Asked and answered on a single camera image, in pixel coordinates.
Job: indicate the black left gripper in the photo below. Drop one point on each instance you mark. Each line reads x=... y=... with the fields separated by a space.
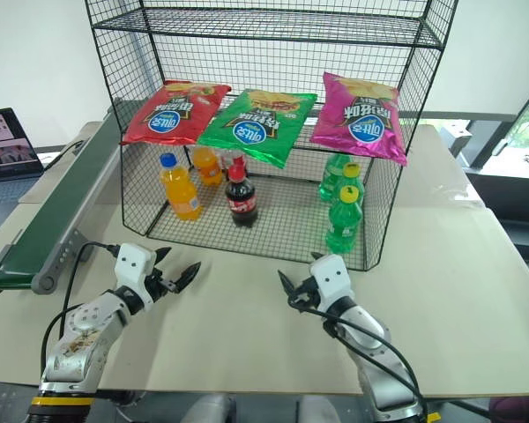
x=158 y=286

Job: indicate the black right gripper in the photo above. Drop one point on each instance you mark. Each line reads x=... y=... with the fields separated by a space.
x=306 y=295

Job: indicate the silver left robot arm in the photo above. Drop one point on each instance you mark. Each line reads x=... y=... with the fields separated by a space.
x=79 y=335

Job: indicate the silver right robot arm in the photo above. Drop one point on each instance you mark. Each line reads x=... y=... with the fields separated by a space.
x=370 y=335

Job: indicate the green soda bottle yellow cap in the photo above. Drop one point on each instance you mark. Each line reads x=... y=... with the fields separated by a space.
x=344 y=224
x=352 y=168

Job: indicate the orange soda bottle blue cap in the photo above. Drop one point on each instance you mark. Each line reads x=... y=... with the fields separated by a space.
x=183 y=194

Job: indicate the cola bottle red cap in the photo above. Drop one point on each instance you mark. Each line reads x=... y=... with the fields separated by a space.
x=230 y=156
x=242 y=202

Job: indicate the grey rounded shape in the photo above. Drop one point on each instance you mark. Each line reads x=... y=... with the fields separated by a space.
x=209 y=410

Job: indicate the red potato chips bag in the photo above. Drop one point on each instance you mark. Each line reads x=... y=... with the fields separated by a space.
x=172 y=116

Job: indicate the green potato chips bag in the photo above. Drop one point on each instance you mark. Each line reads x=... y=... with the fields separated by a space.
x=255 y=128

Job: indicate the magenta potato chips bag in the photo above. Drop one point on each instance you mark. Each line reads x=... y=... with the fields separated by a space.
x=361 y=119

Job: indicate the open grey laptop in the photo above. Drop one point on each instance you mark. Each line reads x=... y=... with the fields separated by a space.
x=4 y=145

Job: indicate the dark background desk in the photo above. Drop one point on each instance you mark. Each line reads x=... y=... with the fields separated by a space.
x=524 y=220

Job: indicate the dark purple round object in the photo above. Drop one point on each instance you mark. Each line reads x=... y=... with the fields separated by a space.
x=509 y=412

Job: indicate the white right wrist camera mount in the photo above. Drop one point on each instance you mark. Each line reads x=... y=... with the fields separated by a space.
x=333 y=277

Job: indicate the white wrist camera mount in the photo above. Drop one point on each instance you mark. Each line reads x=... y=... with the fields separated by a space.
x=333 y=277
x=132 y=269

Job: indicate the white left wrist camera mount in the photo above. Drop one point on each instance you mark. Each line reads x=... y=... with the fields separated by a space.
x=132 y=269

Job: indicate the green conveyor belt grey frame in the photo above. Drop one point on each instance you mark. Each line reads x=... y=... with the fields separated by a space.
x=48 y=211

